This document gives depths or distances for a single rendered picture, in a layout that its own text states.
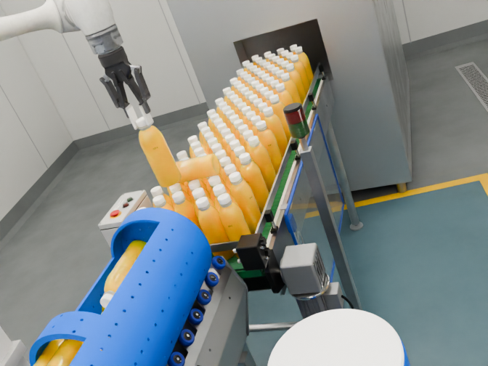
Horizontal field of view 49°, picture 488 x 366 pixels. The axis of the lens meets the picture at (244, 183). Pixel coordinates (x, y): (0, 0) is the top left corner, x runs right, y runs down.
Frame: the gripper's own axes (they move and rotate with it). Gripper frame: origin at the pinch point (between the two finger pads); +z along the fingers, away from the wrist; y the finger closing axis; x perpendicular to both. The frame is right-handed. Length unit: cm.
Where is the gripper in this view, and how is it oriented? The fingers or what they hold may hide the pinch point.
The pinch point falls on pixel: (139, 115)
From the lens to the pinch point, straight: 159.2
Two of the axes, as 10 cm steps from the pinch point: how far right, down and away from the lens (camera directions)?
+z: 3.3, 8.4, 4.3
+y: 9.1, -1.5, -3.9
